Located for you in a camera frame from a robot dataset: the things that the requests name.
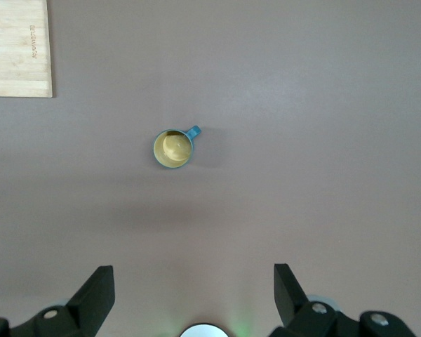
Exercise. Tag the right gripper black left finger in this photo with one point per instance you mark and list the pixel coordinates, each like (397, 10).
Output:
(73, 316)

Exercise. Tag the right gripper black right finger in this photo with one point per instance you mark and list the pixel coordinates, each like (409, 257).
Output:
(301, 316)

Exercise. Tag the blue cup yellow inside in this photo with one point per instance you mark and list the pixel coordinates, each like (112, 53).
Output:
(172, 151)

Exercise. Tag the bamboo cutting board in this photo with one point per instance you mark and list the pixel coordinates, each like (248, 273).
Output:
(17, 52)

